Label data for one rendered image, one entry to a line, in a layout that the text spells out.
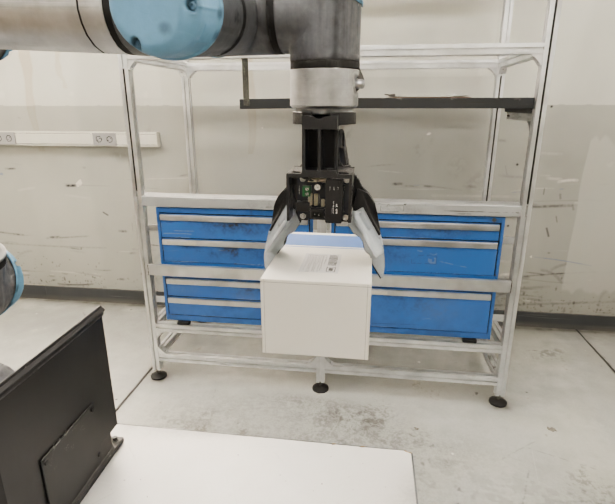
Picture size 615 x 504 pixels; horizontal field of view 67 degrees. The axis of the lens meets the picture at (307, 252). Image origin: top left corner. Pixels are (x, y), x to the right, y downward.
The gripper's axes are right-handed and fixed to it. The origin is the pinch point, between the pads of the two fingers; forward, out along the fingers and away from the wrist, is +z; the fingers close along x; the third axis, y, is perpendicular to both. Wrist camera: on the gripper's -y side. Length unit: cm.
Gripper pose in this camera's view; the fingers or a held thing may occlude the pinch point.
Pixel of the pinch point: (324, 273)
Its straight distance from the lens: 60.3
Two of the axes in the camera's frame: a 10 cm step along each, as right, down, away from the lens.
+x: 9.9, 0.4, -1.3
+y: -1.3, 3.0, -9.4
